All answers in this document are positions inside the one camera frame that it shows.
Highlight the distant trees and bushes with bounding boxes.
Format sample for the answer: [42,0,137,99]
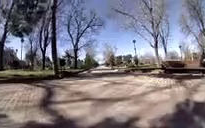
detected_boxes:
[58,43,164,70]

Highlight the pale paved path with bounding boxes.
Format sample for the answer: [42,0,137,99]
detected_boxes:
[0,65,205,128]

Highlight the grass stretch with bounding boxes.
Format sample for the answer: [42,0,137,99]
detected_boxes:
[118,64,165,72]
[0,68,88,81]

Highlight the row of bare trees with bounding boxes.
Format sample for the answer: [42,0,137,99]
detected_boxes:
[0,0,205,76]

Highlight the dark bench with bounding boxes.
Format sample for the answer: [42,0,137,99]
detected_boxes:
[161,59,205,75]

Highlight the lamp post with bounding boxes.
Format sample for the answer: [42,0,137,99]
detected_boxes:
[132,39,138,66]
[178,45,183,61]
[19,37,25,62]

